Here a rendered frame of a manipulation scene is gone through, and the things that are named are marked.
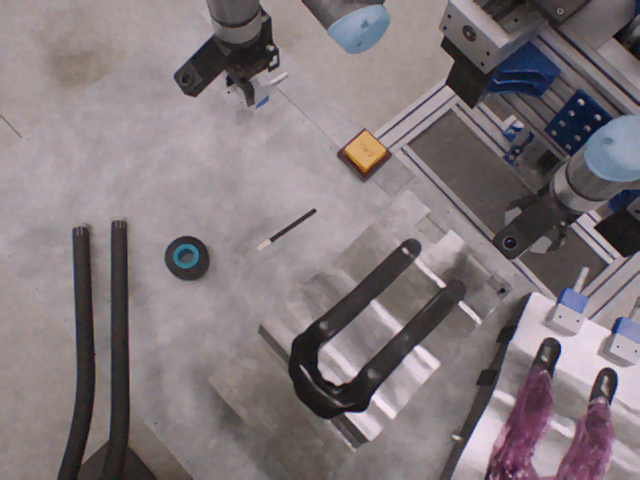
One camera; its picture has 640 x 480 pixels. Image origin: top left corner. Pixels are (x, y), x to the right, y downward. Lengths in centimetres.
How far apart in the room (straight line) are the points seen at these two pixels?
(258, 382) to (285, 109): 56
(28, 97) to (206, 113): 119
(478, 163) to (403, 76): 51
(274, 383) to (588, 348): 56
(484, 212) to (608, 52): 74
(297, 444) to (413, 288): 33
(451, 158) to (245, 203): 90
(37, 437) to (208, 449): 101
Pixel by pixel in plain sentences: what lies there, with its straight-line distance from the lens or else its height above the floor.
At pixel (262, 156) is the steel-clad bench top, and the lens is 127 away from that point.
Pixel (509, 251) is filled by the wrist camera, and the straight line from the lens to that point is 97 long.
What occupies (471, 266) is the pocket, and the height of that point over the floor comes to 86.
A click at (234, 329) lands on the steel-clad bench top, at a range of 118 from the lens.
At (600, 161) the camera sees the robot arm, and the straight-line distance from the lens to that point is 83.
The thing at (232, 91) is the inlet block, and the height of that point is 96.
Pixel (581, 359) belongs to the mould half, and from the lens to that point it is 122.
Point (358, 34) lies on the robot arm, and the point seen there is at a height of 127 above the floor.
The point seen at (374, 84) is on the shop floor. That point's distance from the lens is 229.
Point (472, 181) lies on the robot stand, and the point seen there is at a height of 21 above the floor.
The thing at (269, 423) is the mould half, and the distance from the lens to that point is 110.
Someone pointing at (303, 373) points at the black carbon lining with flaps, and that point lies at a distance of 109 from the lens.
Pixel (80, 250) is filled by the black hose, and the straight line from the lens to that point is 123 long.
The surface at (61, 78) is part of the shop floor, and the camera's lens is 243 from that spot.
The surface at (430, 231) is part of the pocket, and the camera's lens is 117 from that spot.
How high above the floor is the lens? 196
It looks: 74 degrees down
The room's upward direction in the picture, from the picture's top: 7 degrees clockwise
